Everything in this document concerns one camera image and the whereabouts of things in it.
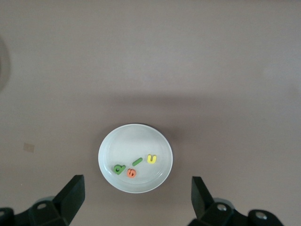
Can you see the yellow letter u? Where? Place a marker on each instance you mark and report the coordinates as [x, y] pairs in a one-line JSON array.
[[152, 162]]

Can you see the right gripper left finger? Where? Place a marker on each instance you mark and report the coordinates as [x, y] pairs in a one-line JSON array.
[[70, 200]]

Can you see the brown tape patch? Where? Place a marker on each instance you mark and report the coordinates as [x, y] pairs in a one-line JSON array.
[[29, 147]]

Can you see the green letter i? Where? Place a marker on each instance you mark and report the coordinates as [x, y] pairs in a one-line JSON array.
[[137, 161]]

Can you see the beige brown plate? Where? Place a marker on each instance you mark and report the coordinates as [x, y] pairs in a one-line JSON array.
[[141, 141]]

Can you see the green letter p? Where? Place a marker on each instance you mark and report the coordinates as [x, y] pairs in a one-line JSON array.
[[122, 170]]

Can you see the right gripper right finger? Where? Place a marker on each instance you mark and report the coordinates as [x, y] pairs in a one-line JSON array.
[[202, 202]]

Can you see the orange letter e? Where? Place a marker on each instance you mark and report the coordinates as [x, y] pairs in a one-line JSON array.
[[131, 176]]

